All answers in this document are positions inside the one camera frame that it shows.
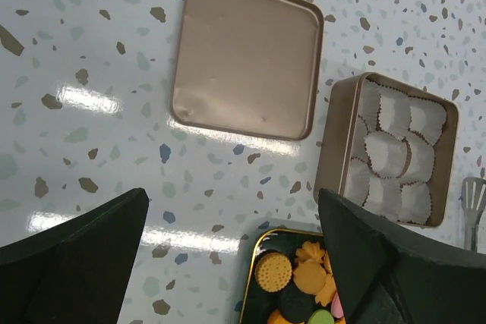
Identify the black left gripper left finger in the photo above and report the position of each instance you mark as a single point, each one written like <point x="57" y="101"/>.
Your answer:
<point x="77" y="271"/>

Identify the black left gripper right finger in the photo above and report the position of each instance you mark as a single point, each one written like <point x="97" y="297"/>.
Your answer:
<point x="386" y="273"/>

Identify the black sandwich cookie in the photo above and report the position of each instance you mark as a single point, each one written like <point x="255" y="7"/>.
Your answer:
<point x="295" y="305"/>

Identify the orange dotted round cookie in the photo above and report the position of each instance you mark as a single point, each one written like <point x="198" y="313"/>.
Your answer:
<point x="273" y="272"/>

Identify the silver metal tongs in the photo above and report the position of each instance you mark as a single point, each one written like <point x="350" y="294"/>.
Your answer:
<point x="473" y="206"/>

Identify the pink sandwich cookie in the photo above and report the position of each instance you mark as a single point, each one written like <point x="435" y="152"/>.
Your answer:
<point x="336" y="309"/>

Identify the orange scalloped cookie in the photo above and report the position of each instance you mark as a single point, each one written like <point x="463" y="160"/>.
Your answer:
<point x="327" y="293"/>

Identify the orange flower cookie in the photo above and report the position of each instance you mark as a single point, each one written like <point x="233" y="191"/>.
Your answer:
<point x="309" y="275"/>

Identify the green sandwich cookie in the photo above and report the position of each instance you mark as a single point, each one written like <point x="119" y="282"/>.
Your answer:
<point x="321" y="316"/>

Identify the dark green gold-rimmed tray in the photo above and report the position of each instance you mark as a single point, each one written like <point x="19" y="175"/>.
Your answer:
<point x="291" y="281"/>

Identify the plain orange round cookie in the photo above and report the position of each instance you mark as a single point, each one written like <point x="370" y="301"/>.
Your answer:
<point x="277" y="318"/>

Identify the gold cookie tin box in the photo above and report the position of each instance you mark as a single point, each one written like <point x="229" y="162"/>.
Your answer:
<point x="388" y="147"/>

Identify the gold tin lid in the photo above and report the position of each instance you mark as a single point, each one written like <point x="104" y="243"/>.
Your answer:
<point x="248" y="66"/>

